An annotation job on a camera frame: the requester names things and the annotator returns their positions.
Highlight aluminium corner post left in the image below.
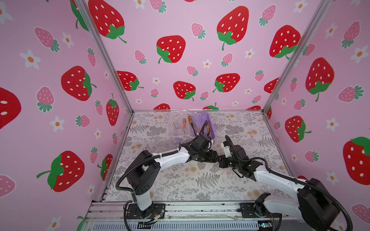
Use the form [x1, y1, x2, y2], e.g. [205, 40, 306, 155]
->
[76, 0, 134, 115]

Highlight orange black small screwdriver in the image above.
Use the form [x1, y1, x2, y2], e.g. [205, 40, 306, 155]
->
[181, 118, 187, 134]

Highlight wooden handle screwdriver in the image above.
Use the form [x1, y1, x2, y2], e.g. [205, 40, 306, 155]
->
[188, 116, 197, 137]

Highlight purple plastic tool box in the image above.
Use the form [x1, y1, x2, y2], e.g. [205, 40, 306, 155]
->
[169, 111, 217, 144]

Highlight yellow black cutting pliers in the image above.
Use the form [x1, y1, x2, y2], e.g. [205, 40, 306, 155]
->
[201, 120, 210, 136]

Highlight aluminium corner post right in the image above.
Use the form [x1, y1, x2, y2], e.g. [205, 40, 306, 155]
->
[262, 0, 332, 115]

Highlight aluminium front frame rail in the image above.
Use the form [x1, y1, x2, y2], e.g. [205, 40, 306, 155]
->
[78, 201, 311, 231]

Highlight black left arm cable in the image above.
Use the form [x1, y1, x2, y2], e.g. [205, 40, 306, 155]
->
[115, 120, 209, 231]

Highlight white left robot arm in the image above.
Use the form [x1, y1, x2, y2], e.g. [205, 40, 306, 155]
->
[124, 134, 218, 211]

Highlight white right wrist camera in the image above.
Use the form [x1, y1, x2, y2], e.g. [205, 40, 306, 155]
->
[221, 143, 232, 158]

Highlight aluminium corner post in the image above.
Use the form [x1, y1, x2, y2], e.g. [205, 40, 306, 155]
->
[262, 0, 332, 115]
[76, 0, 134, 115]

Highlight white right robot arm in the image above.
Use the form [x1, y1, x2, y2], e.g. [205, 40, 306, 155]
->
[220, 141, 340, 231]

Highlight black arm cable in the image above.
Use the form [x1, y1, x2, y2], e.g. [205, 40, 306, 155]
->
[224, 135, 354, 231]
[115, 120, 209, 231]

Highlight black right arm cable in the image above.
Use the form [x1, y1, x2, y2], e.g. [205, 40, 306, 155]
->
[224, 135, 354, 231]

